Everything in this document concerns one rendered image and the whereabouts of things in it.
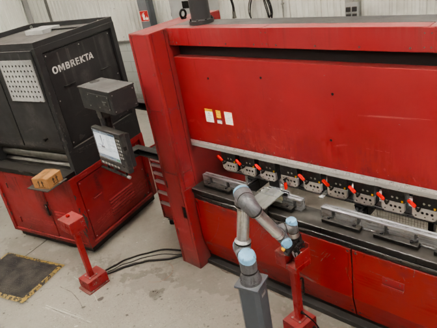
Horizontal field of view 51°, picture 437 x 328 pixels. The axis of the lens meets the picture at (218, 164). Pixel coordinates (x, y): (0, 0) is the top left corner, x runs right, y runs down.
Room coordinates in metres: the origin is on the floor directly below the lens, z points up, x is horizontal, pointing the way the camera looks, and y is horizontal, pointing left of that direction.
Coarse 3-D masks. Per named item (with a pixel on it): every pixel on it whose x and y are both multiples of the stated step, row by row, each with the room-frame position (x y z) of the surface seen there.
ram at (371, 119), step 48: (192, 96) 3.71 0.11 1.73; (240, 96) 3.34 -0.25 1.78; (288, 96) 3.03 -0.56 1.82; (336, 96) 2.77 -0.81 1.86; (384, 96) 2.54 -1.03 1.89; (432, 96) 2.35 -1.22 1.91; (192, 144) 3.80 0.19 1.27; (240, 144) 3.39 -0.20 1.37; (288, 144) 3.06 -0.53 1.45; (336, 144) 2.78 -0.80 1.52; (384, 144) 2.54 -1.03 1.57; (432, 144) 2.34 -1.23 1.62
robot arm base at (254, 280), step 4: (256, 272) 2.43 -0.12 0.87; (240, 276) 2.48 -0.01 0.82; (244, 276) 2.43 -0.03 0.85; (248, 276) 2.41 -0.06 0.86; (252, 276) 2.41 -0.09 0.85; (256, 276) 2.42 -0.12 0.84; (260, 276) 2.45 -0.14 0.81; (240, 280) 2.46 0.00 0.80; (244, 280) 2.42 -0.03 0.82; (248, 280) 2.41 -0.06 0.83; (252, 280) 2.41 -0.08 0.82; (256, 280) 2.41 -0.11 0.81; (260, 280) 2.42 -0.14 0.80; (244, 284) 2.42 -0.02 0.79; (248, 284) 2.40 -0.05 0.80; (252, 284) 2.40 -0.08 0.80; (256, 284) 2.40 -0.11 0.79
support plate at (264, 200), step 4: (268, 188) 3.26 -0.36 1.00; (260, 192) 3.22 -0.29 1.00; (264, 192) 3.21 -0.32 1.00; (280, 192) 3.17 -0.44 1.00; (256, 196) 3.17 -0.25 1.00; (260, 196) 3.16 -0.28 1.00; (264, 196) 3.15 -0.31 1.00; (268, 196) 3.14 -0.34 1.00; (272, 196) 3.13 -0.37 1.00; (276, 196) 3.12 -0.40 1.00; (280, 196) 3.12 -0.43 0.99; (260, 200) 3.09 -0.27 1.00; (264, 200) 3.08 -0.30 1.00; (268, 200) 3.07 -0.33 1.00; (272, 200) 3.06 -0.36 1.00; (260, 204) 3.04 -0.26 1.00; (264, 204) 3.03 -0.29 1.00; (268, 204) 3.02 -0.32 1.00; (264, 208) 2.97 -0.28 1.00
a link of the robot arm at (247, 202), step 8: (240, 200) 2.50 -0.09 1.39; (248, 200) 2.48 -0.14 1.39; (256, 200) 2.50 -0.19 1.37; (248, 208) 2.45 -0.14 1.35; (256, 208) 2.45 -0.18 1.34; (256, 216) 2.44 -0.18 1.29; (264, 216) 2.47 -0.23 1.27; (264, 224) 2.46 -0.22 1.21; (272, 224) 2.47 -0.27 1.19; (272, 232) 2.47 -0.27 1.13; (280, 232) 2.48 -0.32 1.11; (280, 240) 2.47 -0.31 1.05; (288, 240) 2.46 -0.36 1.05; (288, 248) 2.46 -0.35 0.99
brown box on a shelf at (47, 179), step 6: (42, 174) 4.12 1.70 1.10; (48, 174) 4.10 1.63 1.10; (54, 174) 4.09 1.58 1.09; (60, 174) 4.16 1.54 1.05; (36, 180) 4.06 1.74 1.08; (42, 180) 4.02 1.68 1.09; (48, 180) 4.02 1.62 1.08; (54, 180) 4.07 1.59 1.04; (60, 180) 4.14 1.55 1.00; (30, 186) 4.15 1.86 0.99; (36, 186) 4.07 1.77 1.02; (42, 186) 4.03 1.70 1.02; (48, 186) 4.00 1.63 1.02; (54, 186) 4.05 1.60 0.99
